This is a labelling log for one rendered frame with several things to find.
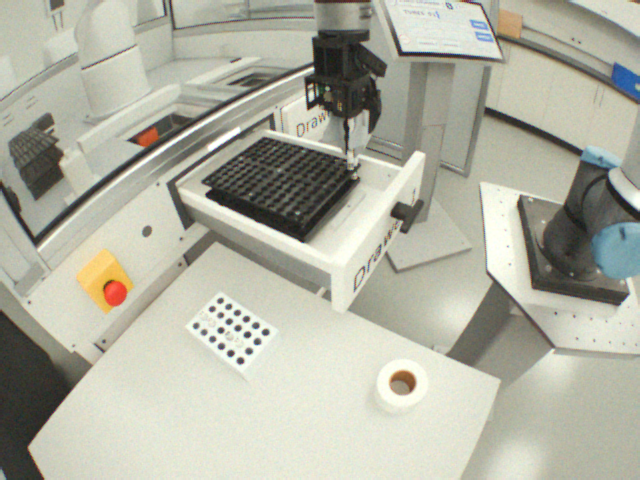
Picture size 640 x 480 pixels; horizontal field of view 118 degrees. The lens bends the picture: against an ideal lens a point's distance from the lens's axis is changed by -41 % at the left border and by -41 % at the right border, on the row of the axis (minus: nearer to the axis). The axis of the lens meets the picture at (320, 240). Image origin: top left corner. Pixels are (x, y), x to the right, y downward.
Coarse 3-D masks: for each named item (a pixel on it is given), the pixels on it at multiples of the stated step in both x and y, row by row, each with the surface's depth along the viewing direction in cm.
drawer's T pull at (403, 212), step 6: (396, 204) 46; (402, 204) 46; (414, 204) 46; (420, 204) 46; (396, 210) 45; (402, 210) 45; (408, 210) 45; (414, 210) 45; (420, 210) 46; (396, 216) 45; (402, 216) 44; (408, 216) 44; (414, 216) 44; (408, 222) 43; (402, 228) 43; (408, 228) 43
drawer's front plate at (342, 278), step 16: (416, 160) 51; (400, 176) 48; (416, 176) 52; (384, 192) 45; (400, 192) 47; (416, 192) 57; (384, 208) 43; (368, 224) 41; (384, 224) 45; (400, 224) 54; (352, 240) 39; (368, 240) 41; (336, 256) 37; (352, 256) 38; (368, 256) 44; (336, 272) 38; (352, 272) 40; (368, 272) 47; (336, 288) 40; (352, 288) 43; (336, 304) 43
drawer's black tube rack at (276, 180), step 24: (264, 144) 62; (288, 144) 62; (240, 168) 57; (264, 168) 56; (288, 168) 55; (312, 168) 56; (336, 168) 55; (216, 192) 56; (240, 192) 51; (264, 192) 51; (288, 192) 56; (312, 192) 51; (336, 192) 55; (264, 216) 52; (288, 216) 51; (312, 216) 51
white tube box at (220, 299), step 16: (208, 304) 49; (224, 304) 49; (192, 320) 46; (224, 320) 47; (240, 320) 46; (256, 320) 46; (192, 336) 47; (208, 336) 45; (224, 336) 45; (240, 336) 45; (256, 336) 45; (272, 336) 45; (224, 352) 43; (240, 352) 43; (256, 352) 43; (272, 352) 46; (240, 368) 41; (256, 368) 44
